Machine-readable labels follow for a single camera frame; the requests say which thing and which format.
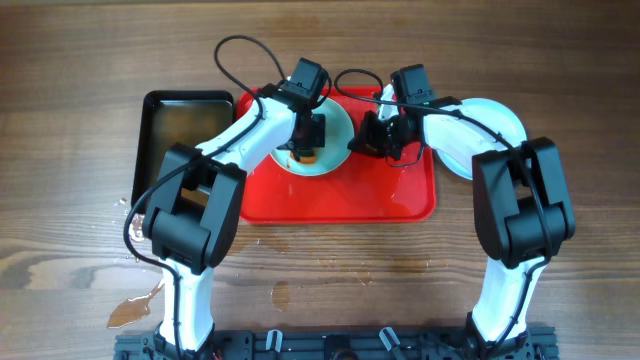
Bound light blue plate back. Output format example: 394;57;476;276
270;99;354;177

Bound light blue plate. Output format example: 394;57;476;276
424;98;527;180
270;99;354;177

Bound orange green sponge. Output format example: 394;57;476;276
291;149;317;165

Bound light blue plate front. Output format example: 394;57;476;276
424;98;527;180

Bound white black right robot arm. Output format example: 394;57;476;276
348;98;576;359

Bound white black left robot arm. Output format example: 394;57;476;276
139;97;324;359

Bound red plastic tray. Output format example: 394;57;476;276
233;86;437;225

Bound black water-filled tray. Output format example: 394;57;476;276
130;90;235;204

